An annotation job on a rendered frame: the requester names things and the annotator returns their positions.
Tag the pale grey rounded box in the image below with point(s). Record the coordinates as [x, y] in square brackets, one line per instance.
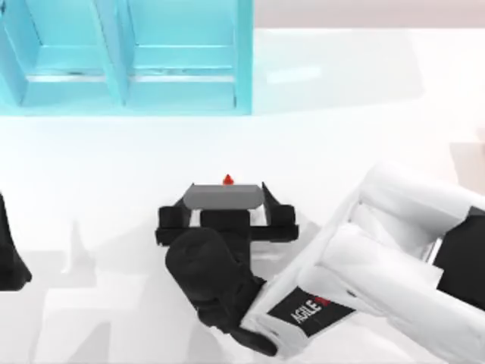
[221, 196]

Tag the small red object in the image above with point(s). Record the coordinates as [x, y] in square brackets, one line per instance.
[227, 179]

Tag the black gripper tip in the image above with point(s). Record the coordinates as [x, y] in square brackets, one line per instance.
[9, 250]

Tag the light blue rack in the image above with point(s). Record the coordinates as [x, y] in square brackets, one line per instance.
[113, 57]

